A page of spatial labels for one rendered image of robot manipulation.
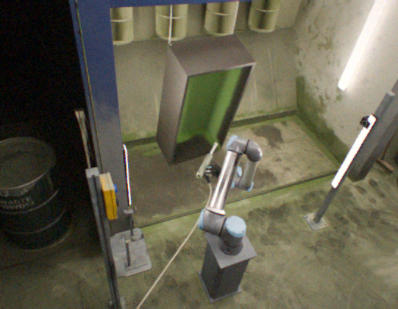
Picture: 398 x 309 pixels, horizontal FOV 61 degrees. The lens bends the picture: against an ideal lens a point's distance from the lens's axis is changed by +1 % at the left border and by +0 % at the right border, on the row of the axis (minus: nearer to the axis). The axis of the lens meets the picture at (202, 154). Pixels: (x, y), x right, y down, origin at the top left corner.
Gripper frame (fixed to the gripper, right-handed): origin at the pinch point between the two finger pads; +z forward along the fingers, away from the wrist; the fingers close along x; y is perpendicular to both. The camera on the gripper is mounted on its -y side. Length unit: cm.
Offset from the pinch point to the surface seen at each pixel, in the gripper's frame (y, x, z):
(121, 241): -30, -108, 13
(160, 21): -115, 96, 48
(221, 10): -103, 132, -6
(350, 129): 60, 137, -121
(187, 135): -9, 45, 33
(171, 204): 37, -13, 46
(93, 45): -154, -78, -19
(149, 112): -24, 75, 92
